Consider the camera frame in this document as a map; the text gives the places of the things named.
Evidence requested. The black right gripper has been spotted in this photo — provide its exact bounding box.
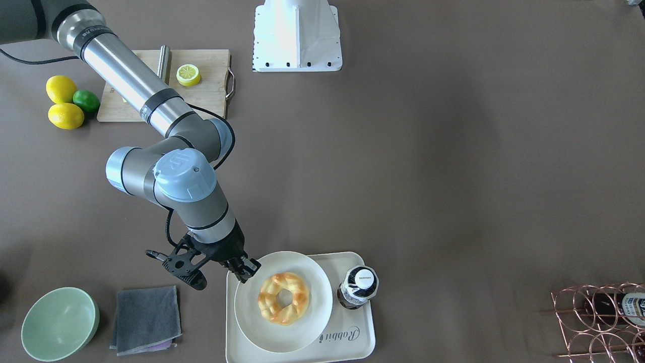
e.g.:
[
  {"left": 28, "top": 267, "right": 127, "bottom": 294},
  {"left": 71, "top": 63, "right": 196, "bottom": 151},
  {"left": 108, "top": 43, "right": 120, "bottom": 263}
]
[{"left": 161, "top": 222, "right": 261, "bottom": 291}]

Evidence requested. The glazed twisted donut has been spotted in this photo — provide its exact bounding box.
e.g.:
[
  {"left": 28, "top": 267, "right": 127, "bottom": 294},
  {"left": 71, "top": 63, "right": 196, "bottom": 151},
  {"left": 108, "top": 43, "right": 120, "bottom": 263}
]
[{"left": 256, "top": 272, "right": 309, "bottom": 326}]

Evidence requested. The white oval plate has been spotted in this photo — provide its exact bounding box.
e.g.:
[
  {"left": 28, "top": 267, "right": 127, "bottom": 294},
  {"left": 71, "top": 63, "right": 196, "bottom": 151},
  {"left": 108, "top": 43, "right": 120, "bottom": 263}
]
[{"left": 233, "top": 251, "right": 333, "bottom": 353}]

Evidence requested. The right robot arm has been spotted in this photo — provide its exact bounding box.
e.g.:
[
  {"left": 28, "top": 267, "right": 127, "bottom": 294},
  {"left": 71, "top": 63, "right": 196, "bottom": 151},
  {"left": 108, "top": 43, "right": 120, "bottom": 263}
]
[{"left": 2, "top": 1, "right": 261, "bottom": 291}]

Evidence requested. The dark tea bottle on tray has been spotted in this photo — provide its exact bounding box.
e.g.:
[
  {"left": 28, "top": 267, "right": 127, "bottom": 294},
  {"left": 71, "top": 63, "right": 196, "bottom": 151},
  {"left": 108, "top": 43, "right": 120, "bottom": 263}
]
[{"left": 337, "top": 265, "right": 379, "bottom": 310}]

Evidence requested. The cream rabbit tray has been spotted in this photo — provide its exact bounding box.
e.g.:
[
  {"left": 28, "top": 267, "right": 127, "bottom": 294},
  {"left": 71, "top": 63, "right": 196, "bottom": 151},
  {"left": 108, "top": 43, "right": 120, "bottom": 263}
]
[{"left": 225, "top": 251, "right": 376, "bottom": 362}]

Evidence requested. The grey folded cloth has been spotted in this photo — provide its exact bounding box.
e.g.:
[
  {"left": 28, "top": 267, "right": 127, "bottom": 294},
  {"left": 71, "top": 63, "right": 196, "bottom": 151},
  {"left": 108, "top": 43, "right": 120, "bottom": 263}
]
[{"left": 110, "top": 285, "right": 182, "bottom": 356}]

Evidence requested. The wooden cutting board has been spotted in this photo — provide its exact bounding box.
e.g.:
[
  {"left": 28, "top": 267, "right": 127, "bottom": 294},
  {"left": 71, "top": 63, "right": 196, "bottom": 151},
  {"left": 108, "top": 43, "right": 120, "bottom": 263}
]
[{"left": 96, "top": 49, "right": 234, "bottom": 123}]

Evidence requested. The green bowl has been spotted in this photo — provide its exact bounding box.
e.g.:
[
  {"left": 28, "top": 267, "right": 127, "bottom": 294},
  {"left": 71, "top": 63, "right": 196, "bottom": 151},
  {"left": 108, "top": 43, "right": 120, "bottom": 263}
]
[{"left": 21, "top": 287, "right": 100, "bottom": 361}]

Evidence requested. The half lemon slice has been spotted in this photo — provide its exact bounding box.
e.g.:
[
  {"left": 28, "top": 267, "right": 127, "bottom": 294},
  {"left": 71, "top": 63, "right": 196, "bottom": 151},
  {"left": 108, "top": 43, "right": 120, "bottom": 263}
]
[{"left": 176, "top": 64, "right": 202, "bottom": 87}]

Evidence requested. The green lime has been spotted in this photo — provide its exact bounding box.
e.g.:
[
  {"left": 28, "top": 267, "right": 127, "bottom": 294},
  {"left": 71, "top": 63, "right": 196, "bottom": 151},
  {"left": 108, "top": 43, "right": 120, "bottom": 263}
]
[{"left": 72, "top": 89, "right": 101, "bottom": 113}]

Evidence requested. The lower yellow lemon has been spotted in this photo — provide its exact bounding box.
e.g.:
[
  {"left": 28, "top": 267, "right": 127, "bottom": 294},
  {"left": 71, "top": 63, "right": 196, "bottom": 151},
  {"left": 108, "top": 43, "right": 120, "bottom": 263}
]
[{"left": 48, "top": 103, "right": 85, "bottom": 130}]

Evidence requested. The yellow lemon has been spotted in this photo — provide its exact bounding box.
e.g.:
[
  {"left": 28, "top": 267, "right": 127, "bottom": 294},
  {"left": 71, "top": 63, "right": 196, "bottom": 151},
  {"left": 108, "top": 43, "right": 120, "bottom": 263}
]
[
  {"left": 45, "top": 75, "right": 78, "bottom": 104},
  {"left": 48, "top": 103, "right": 85, "bottom": 130}
]

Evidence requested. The upper yellow lemon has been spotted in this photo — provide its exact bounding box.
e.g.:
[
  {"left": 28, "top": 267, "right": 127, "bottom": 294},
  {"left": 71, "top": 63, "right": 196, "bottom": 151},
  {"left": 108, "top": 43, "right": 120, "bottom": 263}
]
[{"left": 45, "top": 75, "right": 78, "bottom": 104}]

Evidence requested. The dark bottle in rack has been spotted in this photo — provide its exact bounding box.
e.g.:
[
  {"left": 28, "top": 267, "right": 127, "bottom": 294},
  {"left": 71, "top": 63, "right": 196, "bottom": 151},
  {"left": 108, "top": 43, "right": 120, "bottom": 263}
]
[{"left": 584, "top": 292, "right": 644, "bottom": 328}]

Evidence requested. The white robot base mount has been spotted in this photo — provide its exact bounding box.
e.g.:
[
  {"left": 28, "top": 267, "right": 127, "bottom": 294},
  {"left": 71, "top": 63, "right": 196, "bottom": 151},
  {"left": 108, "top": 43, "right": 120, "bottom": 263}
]
[{"left": 252, "top": 1, "right": 343, "bottom": 72}]

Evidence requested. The copper wire bottle rack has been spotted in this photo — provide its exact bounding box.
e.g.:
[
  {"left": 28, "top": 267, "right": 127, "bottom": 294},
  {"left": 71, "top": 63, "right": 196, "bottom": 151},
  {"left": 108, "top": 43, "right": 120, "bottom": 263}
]
[{"left": 551, "top": 283, "right": 644, "bottom": 362}]

